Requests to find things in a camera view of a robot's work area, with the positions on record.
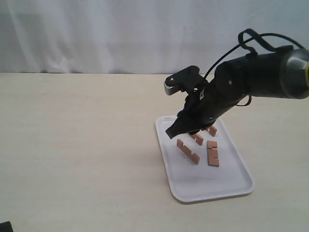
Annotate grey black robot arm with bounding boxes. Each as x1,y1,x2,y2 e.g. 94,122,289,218
164,49,309,138

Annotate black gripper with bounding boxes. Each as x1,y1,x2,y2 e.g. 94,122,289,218
165,79,241,139

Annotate black object bottom left corner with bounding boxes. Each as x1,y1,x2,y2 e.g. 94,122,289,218
0,216,14,232

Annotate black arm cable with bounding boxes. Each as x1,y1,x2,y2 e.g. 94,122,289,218
204,28,306,107

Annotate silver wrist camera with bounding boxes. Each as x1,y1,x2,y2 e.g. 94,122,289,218
164,65,205,96

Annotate notched wooden piece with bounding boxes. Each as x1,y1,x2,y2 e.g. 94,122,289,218
207,140,220,167
205,125,217,137
176,139,200,165
191,133,204,146

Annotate white plastic tray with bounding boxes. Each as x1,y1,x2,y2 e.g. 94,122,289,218
155,116,255,203

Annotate white backdrop curtain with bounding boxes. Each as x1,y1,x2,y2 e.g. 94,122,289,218
0,0,309,74

